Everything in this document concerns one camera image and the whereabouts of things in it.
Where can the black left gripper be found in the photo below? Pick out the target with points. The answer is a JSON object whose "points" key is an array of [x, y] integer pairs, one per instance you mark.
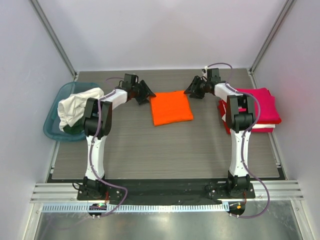
{"points": [[145, 91]]}

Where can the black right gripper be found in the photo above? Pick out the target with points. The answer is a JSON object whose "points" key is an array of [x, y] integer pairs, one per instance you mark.
{"points": [[198, 87]]}

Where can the orange shirt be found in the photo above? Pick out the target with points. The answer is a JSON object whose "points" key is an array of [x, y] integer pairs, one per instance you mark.
{"points": [[170, 107]]}

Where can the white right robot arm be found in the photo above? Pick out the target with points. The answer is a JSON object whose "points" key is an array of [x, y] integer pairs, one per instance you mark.
{"points": [[242, 113]]}

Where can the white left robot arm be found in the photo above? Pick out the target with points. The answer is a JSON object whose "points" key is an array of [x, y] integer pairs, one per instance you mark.
{"points": [[97, 124]]}

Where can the dark green t shirt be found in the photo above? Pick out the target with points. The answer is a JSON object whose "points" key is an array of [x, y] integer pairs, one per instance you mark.
{"points": [[77, 128]]}

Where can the white t shirt in basket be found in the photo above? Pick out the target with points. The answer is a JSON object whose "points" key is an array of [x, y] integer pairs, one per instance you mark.
{"points": [[71, 109]]}

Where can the folded magenta t shirt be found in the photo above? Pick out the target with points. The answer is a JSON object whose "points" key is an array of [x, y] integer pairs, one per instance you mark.
{"points": [[267, 102]]}

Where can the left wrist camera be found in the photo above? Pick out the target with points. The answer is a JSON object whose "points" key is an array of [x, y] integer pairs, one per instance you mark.
{"points": [[130, 80]]}

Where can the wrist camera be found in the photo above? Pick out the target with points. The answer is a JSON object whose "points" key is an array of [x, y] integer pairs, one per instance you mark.
{"points": [[130, 80], [212, 74]]}

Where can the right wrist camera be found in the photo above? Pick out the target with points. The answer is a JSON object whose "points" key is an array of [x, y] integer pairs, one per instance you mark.
{"points": [[212, 74]]}

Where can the right aluminium corner post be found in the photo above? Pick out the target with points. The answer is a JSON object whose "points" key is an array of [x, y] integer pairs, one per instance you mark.
{"points": [[280, 19]]}

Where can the aluminium corner post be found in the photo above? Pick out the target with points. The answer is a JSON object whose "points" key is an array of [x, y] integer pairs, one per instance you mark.
{"points": [[280, 19], [54, 38]]}

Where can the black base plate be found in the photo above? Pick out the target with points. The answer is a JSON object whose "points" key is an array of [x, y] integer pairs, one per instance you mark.
{"points": [[162, 192]]}

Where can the left aluminium corner post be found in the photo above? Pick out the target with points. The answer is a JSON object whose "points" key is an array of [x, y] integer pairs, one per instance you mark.
{"points": [[54, 38]]}

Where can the white slotted cable duct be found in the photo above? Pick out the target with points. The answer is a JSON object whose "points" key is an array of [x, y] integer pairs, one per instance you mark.
{"points": [[99, 208]]}

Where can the aluminium frame rail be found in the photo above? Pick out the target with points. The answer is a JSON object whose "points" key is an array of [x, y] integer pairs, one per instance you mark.
{"points": [[65, 193]]}

